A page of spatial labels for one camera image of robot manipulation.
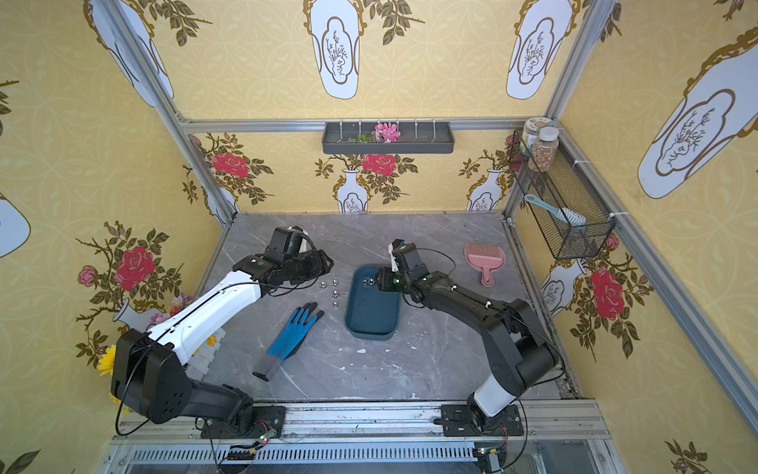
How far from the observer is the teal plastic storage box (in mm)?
891

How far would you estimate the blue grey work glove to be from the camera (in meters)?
0.82

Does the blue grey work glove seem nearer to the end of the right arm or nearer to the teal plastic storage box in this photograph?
the teal plastic storage box

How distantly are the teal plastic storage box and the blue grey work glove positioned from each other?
0.35 feet
